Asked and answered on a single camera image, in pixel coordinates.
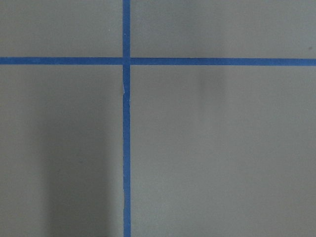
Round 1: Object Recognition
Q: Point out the brown paper table cover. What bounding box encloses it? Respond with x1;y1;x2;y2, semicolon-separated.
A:
0;0;316;237

